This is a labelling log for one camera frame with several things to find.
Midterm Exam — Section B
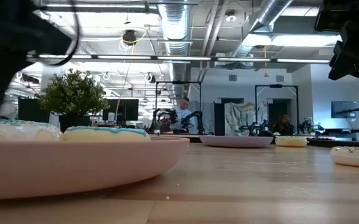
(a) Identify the slanted silver ceiling duct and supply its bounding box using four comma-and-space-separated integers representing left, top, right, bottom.
228, 0, 294, 58

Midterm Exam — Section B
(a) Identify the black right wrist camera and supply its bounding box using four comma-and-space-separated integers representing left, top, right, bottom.
314, 2, 350, 32

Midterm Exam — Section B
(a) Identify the wall-mounted screen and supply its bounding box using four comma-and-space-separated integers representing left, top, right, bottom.
330, 100, 358, 119

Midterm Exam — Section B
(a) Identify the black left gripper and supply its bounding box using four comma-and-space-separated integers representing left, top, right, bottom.
0, 0, 73, 114

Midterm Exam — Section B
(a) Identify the round ceiling sensor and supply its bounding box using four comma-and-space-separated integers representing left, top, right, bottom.
224, 10, 238, 23

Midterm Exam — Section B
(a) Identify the bright ceiling light panel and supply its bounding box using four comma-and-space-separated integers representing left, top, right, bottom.
243, 32, 342, 48

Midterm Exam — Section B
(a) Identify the black desk monitor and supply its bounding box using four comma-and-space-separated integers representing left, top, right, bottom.
102, 98, 140, 123

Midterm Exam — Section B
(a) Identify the round silver ceiling duct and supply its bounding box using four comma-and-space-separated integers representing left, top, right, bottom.
157, 0, 193, 57

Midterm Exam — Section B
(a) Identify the black reel with yellow cable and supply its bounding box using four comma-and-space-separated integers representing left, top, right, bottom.
121, 29, 149, 46

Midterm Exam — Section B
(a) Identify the long overhead light bar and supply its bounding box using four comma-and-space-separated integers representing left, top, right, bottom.
26, 54, 332, 64

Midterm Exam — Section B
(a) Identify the blue iced donut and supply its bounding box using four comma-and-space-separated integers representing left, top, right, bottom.
62, 125, 152, 142

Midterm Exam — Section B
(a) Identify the small sprinkled white donut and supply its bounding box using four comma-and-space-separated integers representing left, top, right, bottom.
329, 146, 359, 169

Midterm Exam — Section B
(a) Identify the yellow hanging pendant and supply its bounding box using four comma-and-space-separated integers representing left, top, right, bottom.
263, 45, 269, 78

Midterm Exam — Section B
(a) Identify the black aluminium table frame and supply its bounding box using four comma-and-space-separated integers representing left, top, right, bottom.
306, 138, 359, 148

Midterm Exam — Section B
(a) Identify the green potted plant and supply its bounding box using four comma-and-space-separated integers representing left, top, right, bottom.
35, 68, 110, 133

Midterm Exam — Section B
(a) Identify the black gantry frame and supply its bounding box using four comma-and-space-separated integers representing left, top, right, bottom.
254, 83, 299, 135
155, 80, 203, 135

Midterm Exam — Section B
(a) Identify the dark cabinet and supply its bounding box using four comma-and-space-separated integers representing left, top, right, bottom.
17, 97, 51, 123

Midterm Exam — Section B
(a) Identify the pink round plate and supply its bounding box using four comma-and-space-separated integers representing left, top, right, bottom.
0, 136, 190, 200

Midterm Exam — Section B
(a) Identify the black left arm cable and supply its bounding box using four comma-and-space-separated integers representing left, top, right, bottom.
39, 0, 80, 67

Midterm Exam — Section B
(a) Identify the purple round plate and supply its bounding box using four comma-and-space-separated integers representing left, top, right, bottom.
198, 134, 275, 149

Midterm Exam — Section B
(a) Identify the white iced striped donut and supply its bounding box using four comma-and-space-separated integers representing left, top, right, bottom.
0, 119, 64, 141

